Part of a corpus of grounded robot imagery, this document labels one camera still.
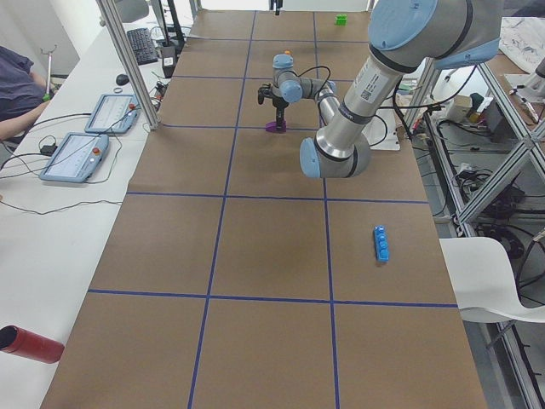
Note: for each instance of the purple trapezoid block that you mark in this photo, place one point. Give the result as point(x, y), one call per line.
point(274, 127)

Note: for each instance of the blue teach pendant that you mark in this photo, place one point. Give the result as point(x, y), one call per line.
point(76, 158)
point(113, 114)

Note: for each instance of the seated person dark shirt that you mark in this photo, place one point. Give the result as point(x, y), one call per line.
point(24, 96)

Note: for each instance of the white camera pedestal column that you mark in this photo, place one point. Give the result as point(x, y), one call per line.
point(381, 131)

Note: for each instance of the black keyboard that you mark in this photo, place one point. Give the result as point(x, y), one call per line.
point(142, 45)

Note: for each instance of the aluminium frame post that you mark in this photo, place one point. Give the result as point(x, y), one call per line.
point(114, 25)

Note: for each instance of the near blue teach pendant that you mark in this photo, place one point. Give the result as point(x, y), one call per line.
point(76, 158)

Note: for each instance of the green double block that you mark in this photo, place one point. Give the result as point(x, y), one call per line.
point(341, 20)

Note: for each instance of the long blue four-stud block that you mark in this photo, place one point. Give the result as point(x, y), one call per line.
point(381, 243)

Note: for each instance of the white chair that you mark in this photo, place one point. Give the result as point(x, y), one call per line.
point(483, 282)

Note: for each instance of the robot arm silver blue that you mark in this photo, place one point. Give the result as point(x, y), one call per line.
point(401, 35)

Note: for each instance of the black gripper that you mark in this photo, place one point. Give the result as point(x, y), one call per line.
point(278, 104)

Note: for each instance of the far blue teach pendant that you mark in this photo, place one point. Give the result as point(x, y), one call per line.
point(113, 114)

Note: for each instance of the red cylinder tube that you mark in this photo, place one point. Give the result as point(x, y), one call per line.
point(30, 345)

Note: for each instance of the black computer mouse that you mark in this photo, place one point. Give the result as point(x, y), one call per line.
point(122, 79)

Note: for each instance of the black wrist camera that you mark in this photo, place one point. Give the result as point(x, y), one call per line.
point(264, 92)

